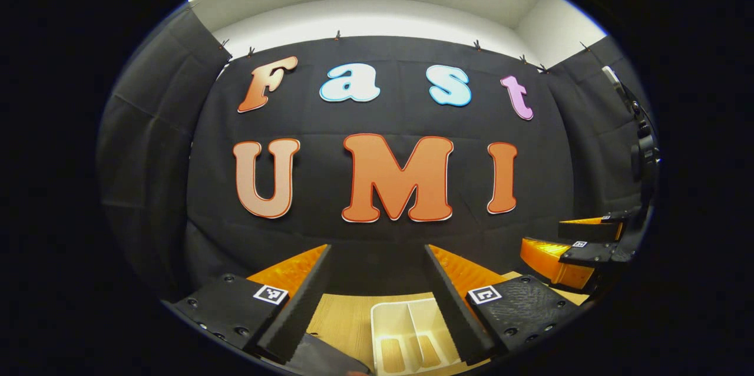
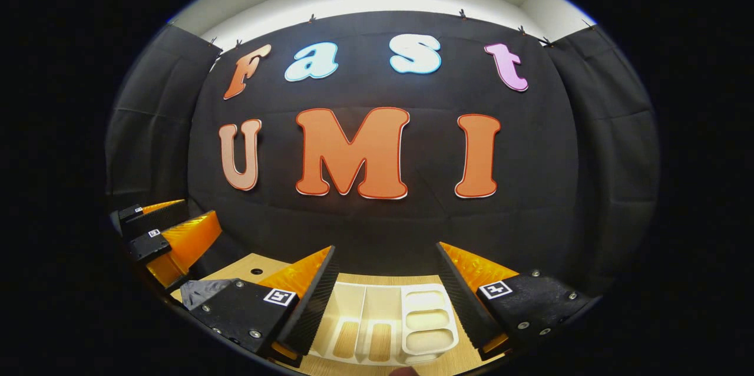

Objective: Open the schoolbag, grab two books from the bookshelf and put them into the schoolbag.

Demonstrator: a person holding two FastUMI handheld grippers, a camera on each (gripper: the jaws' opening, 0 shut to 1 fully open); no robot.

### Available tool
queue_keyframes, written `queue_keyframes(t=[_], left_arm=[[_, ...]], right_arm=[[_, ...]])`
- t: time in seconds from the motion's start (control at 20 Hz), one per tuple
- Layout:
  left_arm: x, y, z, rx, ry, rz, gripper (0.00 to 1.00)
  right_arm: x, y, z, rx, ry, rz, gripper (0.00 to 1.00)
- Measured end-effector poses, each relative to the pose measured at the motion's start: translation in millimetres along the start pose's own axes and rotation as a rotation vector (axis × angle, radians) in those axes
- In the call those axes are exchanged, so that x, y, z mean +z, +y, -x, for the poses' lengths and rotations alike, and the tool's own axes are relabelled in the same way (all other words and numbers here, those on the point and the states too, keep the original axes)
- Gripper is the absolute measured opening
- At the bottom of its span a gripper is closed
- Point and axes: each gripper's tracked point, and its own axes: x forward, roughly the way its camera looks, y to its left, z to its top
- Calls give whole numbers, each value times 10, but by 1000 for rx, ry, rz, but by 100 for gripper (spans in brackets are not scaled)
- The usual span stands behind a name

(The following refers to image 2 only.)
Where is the white bookshelf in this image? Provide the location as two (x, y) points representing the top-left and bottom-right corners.
(307, 281), (461, 366)

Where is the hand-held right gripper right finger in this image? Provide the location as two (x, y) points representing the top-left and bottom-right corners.
(436, 241), (593, 362)

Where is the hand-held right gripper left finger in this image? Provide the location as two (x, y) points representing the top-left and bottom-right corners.
(190, 245), (341, 368)

